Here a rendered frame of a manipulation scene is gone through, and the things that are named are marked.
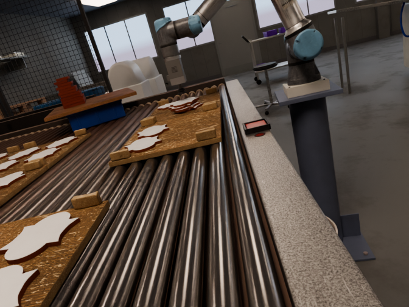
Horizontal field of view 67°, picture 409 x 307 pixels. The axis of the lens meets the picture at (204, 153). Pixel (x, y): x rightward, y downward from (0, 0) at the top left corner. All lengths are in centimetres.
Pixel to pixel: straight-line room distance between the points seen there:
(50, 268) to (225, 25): 1006
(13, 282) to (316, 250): 43
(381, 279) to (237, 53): 924
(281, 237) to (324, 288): 10
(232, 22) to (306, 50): 909
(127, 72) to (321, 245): 470
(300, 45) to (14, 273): 117
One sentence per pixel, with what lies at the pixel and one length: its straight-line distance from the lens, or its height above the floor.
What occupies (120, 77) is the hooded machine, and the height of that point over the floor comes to 103.
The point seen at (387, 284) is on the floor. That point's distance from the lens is 172.
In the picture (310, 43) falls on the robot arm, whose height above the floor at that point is 109.
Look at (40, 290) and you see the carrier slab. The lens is 52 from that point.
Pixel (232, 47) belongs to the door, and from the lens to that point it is 1040.
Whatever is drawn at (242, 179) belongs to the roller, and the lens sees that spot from 64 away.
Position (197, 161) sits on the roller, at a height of 92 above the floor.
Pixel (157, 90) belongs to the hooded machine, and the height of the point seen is 59.
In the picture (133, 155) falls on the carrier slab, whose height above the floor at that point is 94.
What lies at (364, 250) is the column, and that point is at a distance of 186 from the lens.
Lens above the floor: 119
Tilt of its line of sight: 19 degrees down
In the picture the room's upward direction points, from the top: 15 degrees counter-clockwise
